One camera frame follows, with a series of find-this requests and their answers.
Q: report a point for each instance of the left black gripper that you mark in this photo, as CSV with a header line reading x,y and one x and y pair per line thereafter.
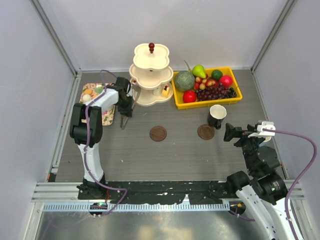
x,y
127,111

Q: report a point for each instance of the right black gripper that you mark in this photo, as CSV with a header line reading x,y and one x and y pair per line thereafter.
x,y
231,131

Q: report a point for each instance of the metal tongs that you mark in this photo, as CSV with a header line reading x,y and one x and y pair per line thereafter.
x,y
128,112

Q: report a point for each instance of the white cupcake with cherry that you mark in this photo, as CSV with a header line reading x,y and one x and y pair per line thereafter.
x,y
133,81

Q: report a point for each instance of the white cake slice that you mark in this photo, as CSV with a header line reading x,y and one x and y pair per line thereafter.
x,y
157,92

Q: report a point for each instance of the yellow cake slice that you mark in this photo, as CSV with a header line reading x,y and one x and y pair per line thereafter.
x,y
165,91

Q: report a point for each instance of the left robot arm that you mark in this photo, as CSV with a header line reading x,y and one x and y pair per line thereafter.
x,y
86,129

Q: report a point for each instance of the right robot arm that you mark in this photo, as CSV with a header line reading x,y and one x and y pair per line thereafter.
x,y
261,188

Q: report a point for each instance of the floral dessert tray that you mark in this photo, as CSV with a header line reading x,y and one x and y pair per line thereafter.
x,y
108,114

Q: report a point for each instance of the black mug white inside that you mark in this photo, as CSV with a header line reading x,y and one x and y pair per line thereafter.
x,y
216,115

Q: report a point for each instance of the right wooden coaster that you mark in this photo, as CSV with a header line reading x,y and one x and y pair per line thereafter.
x,y
206,132

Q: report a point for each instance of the wooden coaster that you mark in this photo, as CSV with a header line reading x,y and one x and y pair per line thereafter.
x,y
158,133
206,132

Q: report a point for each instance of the green round dessert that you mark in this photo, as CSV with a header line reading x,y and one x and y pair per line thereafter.
x,y
98,89

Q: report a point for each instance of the orange macaron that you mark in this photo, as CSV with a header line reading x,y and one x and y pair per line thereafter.
x,y
95,95

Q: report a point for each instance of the blue cup white inside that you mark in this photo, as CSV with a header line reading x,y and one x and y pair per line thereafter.
x,y
266,140

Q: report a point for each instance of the black grape bunch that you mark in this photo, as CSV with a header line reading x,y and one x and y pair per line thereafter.
x,y
230,93

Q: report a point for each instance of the white round dessert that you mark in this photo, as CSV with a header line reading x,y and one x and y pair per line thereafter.
x,y
86,98

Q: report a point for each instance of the cream three-tier stand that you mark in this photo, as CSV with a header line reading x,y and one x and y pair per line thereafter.
x,y
151,70

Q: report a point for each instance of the purple grape bunch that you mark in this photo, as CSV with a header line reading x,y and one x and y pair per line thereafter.
x,y
211,93

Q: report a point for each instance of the left wooden coaster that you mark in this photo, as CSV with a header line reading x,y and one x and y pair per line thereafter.
x,y
158,133

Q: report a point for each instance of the pink red apple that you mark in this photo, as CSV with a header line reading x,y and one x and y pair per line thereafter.
x,y
226,80

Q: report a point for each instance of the red tomato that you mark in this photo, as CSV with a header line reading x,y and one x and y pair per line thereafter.
x,y
189,96

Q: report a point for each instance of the yellow plastic fruit bin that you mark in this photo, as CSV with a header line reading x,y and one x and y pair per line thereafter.
x,y
226,70

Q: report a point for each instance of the green lime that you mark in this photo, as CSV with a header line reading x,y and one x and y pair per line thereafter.
x,y
216,74

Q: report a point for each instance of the green melon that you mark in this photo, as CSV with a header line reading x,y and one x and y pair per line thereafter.
x,y
184,81

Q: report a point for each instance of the green pear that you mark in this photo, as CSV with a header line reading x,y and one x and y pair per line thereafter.
x,y
199,71

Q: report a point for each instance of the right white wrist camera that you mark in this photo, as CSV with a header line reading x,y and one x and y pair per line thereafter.
x,y
262,129

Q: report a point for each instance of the white cable duct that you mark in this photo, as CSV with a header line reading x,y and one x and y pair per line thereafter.
x,y
185,206

